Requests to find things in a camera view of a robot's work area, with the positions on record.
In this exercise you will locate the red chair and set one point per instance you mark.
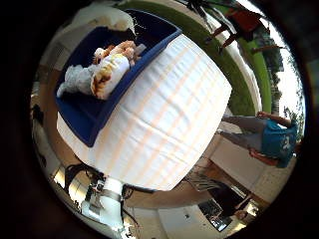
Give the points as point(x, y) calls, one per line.
point(247, 20)

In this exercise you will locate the person in blue shirt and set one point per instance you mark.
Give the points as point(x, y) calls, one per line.
point(279, 142)

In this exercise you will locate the fried egg plush toy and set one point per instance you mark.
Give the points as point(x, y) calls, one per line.
point(109, 73)

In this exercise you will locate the dark tripod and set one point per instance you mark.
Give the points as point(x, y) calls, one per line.
point(199, 10)

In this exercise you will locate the person in black clothes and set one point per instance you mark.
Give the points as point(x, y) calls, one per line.
point(229, 199)

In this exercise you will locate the brown animal plush toy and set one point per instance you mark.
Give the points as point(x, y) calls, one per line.
point(124, 48)

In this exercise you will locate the blue plastic container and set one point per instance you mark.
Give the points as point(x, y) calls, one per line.
point(86, 116)

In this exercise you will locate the metal floor grate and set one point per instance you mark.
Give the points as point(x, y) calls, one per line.
point(199, 181)

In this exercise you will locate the grey plush toy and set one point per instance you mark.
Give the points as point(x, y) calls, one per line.
point(76, 79)

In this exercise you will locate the dark laptop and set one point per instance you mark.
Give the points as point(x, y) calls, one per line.
point(212, 212)

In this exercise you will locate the white striped tablecloth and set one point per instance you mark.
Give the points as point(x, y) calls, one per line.
point(166, 116)

